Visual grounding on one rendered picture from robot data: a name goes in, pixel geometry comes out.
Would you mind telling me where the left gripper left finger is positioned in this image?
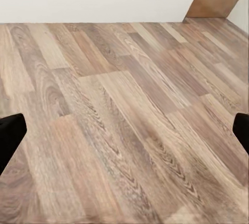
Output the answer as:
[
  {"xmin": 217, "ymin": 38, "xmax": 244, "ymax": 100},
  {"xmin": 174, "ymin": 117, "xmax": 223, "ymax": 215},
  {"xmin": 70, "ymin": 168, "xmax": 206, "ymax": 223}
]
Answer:
[{"xmin": 0, "ymin": 113, "xmax": 27, "ymax": 175}]

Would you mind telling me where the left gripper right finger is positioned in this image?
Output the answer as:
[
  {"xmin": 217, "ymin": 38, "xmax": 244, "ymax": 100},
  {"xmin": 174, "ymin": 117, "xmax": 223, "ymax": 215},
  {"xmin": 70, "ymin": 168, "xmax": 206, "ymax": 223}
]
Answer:
[{"xmin": 232, "ymin": 113, "xmax": 249, "ymax": 155}]

